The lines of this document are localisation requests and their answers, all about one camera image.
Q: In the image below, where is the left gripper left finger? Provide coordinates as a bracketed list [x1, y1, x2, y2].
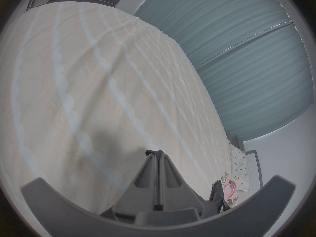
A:
[114, 152, 158, 214]

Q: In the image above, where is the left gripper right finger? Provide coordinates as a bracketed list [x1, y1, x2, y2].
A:
[158, 152, 206, 214]

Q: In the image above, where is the black T-shirt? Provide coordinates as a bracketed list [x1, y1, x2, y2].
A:
[145, 150, 229, 218]

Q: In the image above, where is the bed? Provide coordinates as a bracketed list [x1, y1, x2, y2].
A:
[0, 1, 263, 218]

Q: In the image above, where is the white printed garment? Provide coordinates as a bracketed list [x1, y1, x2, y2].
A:
[220, 172, 239, 209]

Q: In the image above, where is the white printed pillow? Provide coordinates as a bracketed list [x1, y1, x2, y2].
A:
[230, 143, 251, 192]

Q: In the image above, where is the grey bedside table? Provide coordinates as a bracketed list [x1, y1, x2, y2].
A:
[226, 131, 245, 152]

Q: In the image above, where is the blue-green curtain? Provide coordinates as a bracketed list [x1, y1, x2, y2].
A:
[133, 0, 295, 66]
[196, 21, 316, 141]

